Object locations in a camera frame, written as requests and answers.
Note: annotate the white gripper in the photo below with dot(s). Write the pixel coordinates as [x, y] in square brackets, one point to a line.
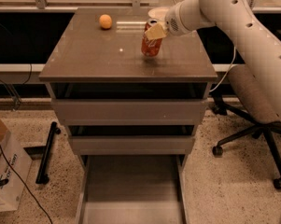
[174, 21]

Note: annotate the red coke can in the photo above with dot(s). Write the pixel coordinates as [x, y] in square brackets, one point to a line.
[150, 48]

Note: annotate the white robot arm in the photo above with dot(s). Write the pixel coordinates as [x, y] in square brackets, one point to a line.
[259, 48]

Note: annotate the grey drawer cabinet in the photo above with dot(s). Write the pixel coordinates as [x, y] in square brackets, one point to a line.
[90, 63]

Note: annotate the top grey drawer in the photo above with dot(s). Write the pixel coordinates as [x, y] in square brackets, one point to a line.
[128, 112]

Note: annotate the middle grey drawer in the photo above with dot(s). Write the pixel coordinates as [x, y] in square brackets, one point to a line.
[132, 145]

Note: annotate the open bottom grey drawer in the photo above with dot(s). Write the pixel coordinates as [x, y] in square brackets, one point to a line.
[137, 189]

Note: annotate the white ceramic bowl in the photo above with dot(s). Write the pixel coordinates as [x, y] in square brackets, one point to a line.
[158, 13]

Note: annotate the orange fruit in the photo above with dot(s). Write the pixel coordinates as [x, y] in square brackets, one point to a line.
[105, 21]

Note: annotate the grey office chair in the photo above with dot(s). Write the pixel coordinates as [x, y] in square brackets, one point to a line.
[258, 111]

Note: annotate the black metal bar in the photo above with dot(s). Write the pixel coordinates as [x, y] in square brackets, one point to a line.
[42, 176]

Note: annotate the cardboard box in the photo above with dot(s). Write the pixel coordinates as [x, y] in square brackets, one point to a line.
[13, 158]

